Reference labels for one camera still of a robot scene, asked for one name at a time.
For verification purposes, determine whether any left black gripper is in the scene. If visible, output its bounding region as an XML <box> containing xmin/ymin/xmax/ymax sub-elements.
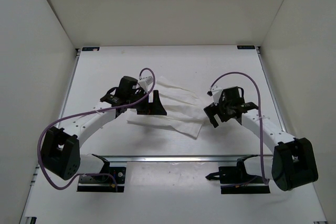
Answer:
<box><xmin>129</xmin><ymin>88</ymin><xmax>167</xmax><ymax>114</ymax></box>

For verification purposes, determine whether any white pleated skirt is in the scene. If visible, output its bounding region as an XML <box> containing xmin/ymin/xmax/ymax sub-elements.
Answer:
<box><xmin>127</xmin><ymin>76</ymin><xmax>206</xmax><ymax>139</ymax></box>

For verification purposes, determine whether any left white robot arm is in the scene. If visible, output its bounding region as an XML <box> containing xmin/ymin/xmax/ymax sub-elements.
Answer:
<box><xmin>41</xmin><ymin>76</ymin><xmax>167</xmax><ymax>181</ymax></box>

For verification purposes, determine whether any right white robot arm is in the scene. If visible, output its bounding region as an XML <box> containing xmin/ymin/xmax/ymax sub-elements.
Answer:
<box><xmin>204</xmin><ymin>86</ymin><xmax>319</xmax><ymax>191</ymax></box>

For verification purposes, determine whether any right blue corner label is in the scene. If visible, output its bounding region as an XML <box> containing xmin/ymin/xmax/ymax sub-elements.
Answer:
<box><xmin>237</xmin><ymin>45</ymin><xmax>255</xmax><ymax>50</ymax></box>

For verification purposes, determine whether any blue corner label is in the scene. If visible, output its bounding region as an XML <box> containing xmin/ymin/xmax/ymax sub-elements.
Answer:
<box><xmin>81</xmin><ymin>47</ymin><xmax>100</xmax><ymax>51</ymax></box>
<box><xmin>237</xmin><ymin>45</ymin><xmax>255</xmax><ymax>50</ymax></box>

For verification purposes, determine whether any left blue corner label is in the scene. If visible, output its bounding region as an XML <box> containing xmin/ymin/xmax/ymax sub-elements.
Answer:
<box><xmin>81</xmin><ymin>47</ymin><xmax>100</xmax><ymax>51</ymax></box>

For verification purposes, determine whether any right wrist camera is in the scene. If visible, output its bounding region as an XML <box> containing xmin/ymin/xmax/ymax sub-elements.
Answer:
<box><xmin>207</xmin><ymin>84</ymin><xmax>223</xmax><ymax>105</ymax></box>

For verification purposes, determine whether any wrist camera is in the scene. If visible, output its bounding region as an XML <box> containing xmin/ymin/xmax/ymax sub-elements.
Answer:
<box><xmin>207</xmin><ymin>84</ymin><xmax>223</xmax><ymax>105</ymax></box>
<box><xmin>138</xmin><ymin>76</ymin><xmax>153</xmax><ymax>92</ymax></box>

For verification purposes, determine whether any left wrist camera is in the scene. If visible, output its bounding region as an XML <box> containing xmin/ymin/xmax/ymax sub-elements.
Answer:
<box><xmin>138</xmin><ymin>76</ymin><xmax>153</xmax><ymax>92</ymax></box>

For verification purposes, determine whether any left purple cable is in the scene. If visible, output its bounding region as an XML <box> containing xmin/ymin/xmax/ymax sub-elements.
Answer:
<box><xmin>38</xmin><ymin>68</ymin><xmax>156</xmax><ymax>190</ymax></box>

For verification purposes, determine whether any purple cable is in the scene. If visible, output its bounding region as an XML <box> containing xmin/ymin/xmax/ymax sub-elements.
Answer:
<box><xmin>208</xmin><ymin>71</ymin><xmax>271</xmax><ymax>188</ymax></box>
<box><xmin>38</xmin><ymin>68</ymin><xmax>156</xmax><ymax>190</ymax></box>

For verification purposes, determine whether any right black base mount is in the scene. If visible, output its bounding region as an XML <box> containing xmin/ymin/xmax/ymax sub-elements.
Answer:
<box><xmin>205</xmin><ymin>164</ymin><xmax>270</xmax><ymax>195</ymax></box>

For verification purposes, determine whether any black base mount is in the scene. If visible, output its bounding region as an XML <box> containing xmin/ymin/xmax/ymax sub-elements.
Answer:
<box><xmin>77</xmin><ymin>162</ymin><xmax>127</xmax><ymax>193</ymax></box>
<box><xmin>205</xmin><ymin>164</ymin><xmax>270</xmax><ymax>195</ymax></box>

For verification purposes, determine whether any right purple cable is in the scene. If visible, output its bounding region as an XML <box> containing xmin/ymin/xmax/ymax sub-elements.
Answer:
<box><xmin>208</xmin><ymin>71</ymin><xmax>271</xmax><ymax>188</ymax></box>

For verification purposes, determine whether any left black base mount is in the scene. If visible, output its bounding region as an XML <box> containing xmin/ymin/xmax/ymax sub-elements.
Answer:
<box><xmin>77</xmin><ymin>162</ymin><xmax>127</xmax><ymax>193</ymax></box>

